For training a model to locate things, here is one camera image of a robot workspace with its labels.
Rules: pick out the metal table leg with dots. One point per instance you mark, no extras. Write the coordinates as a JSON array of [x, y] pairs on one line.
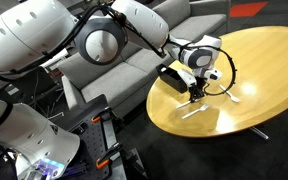
[[259, 133]]

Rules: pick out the white plastic spoon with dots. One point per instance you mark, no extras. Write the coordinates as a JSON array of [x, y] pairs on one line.
[[232, 96]]

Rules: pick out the white desk panel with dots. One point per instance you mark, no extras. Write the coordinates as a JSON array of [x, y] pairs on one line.
[[55, 57]]

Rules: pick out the black rectangular container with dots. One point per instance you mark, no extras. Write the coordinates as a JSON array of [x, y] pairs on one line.
[[170, 79]]

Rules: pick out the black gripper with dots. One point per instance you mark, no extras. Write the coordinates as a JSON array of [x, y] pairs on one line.
[[200, 83]]

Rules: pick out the black clamp with orange tip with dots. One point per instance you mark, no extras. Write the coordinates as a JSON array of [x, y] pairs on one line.
[[109, 156], [104, 116]]

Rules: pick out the white plastic fork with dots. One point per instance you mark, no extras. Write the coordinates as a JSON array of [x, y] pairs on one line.
[[183, 105], [195, 111]]

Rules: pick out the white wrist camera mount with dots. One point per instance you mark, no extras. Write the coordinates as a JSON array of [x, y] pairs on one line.
[[186, 78]]

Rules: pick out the black equipment pile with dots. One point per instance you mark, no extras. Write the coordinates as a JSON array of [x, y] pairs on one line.
[[30, 90]]

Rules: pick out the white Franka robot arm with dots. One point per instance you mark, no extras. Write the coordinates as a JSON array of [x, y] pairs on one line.
[[34, 33]]

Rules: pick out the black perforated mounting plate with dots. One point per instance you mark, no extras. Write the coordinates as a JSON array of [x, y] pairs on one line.
[[90, 140]]

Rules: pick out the grey fabric sofa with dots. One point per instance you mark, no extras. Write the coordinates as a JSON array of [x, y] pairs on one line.
[[110, 83]]

